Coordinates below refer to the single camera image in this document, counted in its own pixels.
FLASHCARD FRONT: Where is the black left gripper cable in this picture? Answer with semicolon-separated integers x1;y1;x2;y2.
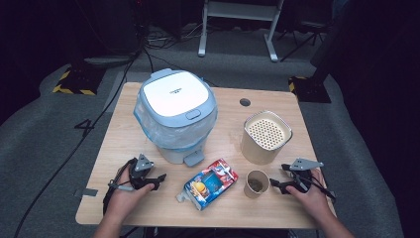
102;158;137;216

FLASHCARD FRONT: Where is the translucent plastic bin liner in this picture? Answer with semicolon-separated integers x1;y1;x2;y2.
133;96;219;152

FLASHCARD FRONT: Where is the beige container with perforated strainer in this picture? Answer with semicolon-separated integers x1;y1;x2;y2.
240;109;294;166

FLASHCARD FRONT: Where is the black yellow striped base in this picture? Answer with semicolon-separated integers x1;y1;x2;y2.
287;74;333;104
52;64;107;97

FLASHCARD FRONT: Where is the long black floor cable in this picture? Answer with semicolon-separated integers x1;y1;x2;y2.
13;49;142;238

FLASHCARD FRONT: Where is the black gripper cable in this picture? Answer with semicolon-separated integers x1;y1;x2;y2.
102;158;137;216
305;172;337;203

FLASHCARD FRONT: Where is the white metal table frame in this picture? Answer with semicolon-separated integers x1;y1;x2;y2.
197;0;285;63

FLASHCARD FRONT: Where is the blue snack packet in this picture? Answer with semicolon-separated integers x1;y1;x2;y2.
175;158;240;211

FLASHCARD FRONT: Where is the grey tape piece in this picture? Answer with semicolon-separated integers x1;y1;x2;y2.
73;187;99;198

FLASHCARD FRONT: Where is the person's left hand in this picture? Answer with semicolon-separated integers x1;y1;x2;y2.
104;166;156;226

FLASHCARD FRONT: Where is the person's right hand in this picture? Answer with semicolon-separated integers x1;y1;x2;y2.
285;169;333;223

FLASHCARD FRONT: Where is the brown paper cup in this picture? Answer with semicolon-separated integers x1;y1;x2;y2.
243;170;271;200

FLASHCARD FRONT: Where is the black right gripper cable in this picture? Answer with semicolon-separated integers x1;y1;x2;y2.
305;172;337;203

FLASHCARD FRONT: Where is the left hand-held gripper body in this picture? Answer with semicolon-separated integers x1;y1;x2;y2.
128;153;156;191

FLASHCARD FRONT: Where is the bundle of floor cables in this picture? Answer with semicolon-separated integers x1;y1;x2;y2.
144;22;206;52

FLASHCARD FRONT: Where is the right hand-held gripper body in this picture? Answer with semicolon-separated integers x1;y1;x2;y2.
289;158;325;194

